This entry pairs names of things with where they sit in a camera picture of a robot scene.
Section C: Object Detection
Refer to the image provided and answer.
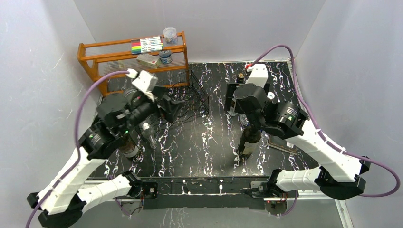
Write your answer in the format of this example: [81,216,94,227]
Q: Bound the dark wine bottle left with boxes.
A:
[118,135,139,159]

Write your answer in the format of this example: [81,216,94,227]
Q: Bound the square clear liquor bottle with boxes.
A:
[227,73,245,117]

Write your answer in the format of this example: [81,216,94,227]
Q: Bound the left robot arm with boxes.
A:
[27,86,184,228]

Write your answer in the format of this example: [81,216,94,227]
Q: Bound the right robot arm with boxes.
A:
[225,83,370,200]

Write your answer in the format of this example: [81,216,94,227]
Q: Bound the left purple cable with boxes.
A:
[25,69,131,228]

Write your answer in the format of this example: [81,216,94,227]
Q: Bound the small blue tin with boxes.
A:
[159,50,173,64]

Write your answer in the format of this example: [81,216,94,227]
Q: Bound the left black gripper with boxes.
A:
[119,85,186,135]

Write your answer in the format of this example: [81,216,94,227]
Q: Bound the pack of coloured markers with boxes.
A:
[131,36,164,55]

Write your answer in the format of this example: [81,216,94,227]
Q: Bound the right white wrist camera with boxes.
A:
[245,64,269,88]

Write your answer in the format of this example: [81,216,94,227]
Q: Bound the small white cardboard box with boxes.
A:
[136,54,161,69]

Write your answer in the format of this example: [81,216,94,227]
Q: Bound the dark wine bottle white label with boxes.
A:
[237,126,261,159]

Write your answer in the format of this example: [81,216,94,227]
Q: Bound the clear plastic round container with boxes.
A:
[163,27,178,44]

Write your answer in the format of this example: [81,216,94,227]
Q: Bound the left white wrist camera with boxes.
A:
[126,68,158,102]

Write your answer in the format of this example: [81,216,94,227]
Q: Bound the orange wooden shelf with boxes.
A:
[77,31,189,82]

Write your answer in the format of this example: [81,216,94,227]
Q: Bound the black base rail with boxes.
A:
[94,176,322,211]

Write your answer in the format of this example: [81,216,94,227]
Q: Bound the clear bottle red label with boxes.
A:
[140,121,157,149]

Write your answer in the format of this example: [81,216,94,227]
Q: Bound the purple cable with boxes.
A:
[247,44,401,198]
[25,69,131,228]

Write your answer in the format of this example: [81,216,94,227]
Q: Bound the dark hardcover book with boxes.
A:
[267,135,297,154]

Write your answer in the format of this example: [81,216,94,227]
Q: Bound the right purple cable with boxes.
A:
[247,44,401,198]

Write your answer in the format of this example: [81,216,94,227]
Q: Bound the black wire wine rack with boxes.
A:
[150,70,210,138]

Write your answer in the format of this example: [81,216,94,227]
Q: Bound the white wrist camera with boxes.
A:
[245,64,269,88]
[126,68,158,102]

